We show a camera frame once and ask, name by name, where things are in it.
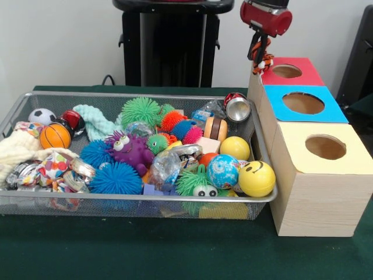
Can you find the plain wooden cube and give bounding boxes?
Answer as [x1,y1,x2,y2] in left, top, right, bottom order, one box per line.
[198,136,221,155]

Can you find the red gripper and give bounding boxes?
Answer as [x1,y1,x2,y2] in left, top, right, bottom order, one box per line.
[240,0,293,64]

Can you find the globe print ball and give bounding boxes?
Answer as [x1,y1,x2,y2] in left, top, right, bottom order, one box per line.
[206,154,240,190]

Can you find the orange toy basketball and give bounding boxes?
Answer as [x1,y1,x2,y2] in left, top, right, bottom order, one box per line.
[39,122,72,150]

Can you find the silver wire mesh bin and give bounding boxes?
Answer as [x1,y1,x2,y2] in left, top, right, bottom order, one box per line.
[0,90,277,221]

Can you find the plain orange ball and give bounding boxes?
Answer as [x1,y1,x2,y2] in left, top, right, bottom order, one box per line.
[199,152,219,167]

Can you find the toy hamburger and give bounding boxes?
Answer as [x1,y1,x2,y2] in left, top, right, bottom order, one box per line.
[203,116,228,140]

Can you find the crushed red drink can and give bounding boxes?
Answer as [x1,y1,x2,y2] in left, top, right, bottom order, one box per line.
[223,92,252,121]

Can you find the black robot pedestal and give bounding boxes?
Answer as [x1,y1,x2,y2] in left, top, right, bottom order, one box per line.
[112,0,235,88]

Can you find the black upright panel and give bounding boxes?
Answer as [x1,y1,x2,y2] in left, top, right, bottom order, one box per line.
[336,4,373,103]

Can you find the dark green tablecloth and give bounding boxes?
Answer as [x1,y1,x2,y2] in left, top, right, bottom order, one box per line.
[0,85,373,280]
[348,94,373,129]

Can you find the orange striped plush tiger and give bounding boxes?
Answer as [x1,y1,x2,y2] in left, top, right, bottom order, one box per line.
[250,39,276,76]

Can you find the yellow ball with seam lines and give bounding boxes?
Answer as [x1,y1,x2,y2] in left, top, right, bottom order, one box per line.
[219,135,251,161]

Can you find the plain yellow ball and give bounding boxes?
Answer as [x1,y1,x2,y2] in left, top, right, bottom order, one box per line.
[238,160,276,198]

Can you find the purple spiky rubber toy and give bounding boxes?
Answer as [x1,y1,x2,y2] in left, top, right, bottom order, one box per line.
[105,130,156,177]

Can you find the wooden box with three holes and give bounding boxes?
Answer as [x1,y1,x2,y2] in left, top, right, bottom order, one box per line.
[247,57,373,237]

